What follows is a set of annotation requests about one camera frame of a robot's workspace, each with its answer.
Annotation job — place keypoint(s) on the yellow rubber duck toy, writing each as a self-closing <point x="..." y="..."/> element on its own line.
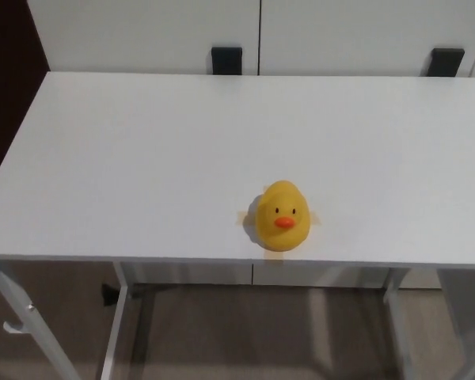
<point x="281" y="237"/>

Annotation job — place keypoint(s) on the white inner desk leg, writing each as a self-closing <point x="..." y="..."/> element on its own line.
<point x="392" y="305"/>
<point x="115" y="328"/>

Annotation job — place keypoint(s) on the white slanted desk leg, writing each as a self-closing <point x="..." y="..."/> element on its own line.
<point x="39" y="336"/>

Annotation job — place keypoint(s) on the white hook on desk leg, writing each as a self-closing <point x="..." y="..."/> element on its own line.
<point x="14" y="329"/>

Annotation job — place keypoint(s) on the short beige tape strip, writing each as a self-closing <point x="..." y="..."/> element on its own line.
<point x="243" y="219"/>

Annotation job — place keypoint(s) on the small black floor object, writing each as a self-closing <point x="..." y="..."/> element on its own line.
<point x="109" y="295"/>

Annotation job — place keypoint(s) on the white cabinet door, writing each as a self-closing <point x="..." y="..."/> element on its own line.
<point x="142" y="31"/>

